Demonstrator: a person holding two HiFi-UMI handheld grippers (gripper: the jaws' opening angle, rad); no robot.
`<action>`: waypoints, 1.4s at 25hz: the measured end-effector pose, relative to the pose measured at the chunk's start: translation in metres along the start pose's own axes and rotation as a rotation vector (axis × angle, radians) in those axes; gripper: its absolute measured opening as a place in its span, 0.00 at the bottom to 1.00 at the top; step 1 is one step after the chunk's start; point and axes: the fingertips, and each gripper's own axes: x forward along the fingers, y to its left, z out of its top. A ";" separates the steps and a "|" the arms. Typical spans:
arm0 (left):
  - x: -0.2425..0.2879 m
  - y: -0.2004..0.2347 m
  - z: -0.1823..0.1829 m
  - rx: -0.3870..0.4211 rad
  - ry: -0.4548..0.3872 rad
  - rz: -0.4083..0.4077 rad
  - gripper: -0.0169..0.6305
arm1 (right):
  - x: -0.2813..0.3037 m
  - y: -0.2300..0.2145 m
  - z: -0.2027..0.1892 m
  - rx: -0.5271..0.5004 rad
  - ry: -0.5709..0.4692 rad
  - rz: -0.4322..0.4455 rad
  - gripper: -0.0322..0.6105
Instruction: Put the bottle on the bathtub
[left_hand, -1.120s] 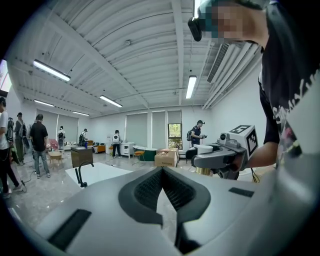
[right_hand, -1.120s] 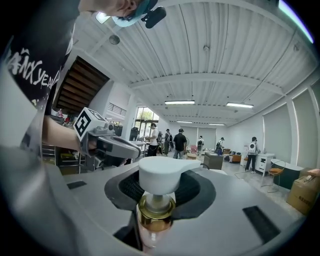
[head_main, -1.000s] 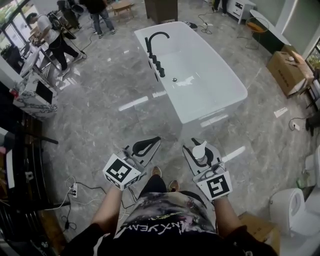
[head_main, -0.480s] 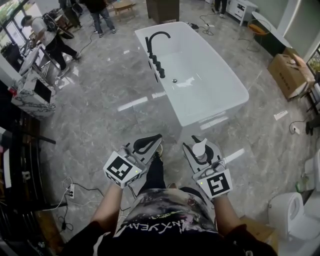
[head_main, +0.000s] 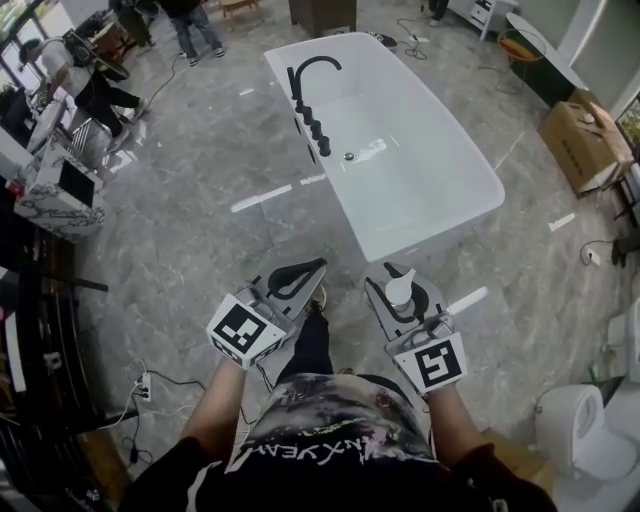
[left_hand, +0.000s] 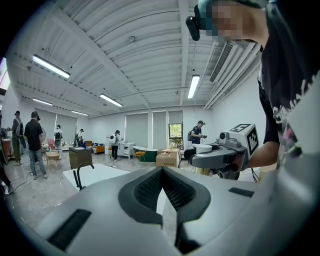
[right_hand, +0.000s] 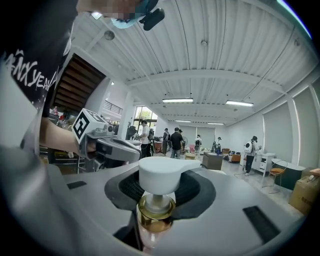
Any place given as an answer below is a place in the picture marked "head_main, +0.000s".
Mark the brown cardboard box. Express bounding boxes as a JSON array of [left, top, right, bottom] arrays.
[[536, 88, 635, 200]]

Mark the white pump bottle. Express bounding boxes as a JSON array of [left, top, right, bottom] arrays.
[[384, 268, 419, 308]]

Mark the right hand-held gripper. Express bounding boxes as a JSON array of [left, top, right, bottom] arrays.
[[363, 262, 470, 398]]

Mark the person's left forearm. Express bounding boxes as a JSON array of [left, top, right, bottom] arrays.
[[178, 356, 247, 454]]

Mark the white bathtub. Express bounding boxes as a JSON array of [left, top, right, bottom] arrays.
[[262, 31, 506, 264]]

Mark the person's black trouser leg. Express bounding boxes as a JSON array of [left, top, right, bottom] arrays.
[[276, 312, 335, 382]]

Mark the person's printed black shirt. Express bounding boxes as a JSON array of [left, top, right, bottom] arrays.
[[118, 371, 559, 512]]

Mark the black bathtub faucet set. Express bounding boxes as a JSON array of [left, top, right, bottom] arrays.
[[285, 55, 344, 165]]

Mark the white drawer cabinet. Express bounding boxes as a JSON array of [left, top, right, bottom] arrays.
[[468, 0, 506, 42]]

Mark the dark wooden cabinet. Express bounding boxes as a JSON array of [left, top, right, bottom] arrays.
[[288, 0, 358, 35]]

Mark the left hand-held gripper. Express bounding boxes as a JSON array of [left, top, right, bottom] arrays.
[[206, 256, 330, 373]]

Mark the white oval table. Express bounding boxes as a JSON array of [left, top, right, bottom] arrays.
[[504, 11, 587, 92]]

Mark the marble pattern vanity cabinet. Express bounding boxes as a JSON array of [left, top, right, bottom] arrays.
[[13, 143, 107, 244]]

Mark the person's shoe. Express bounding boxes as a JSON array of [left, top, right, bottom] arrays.
[[303, 285, 330, 315]]

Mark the person's right forearm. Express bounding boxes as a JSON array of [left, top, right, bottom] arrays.
[[423, 383, 474, 469]]

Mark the orange round wire side table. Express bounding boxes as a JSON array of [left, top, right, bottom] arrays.
[[496, 26, 547, 97]]

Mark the wooden stool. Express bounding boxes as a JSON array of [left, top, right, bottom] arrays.
[[218, 0, 262, 20]]

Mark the white toilet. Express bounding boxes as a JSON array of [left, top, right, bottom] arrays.
[[535, 381, 640, 482]]

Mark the black shelf unit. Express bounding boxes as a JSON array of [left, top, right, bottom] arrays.
[[0, 189, 141, 512]]

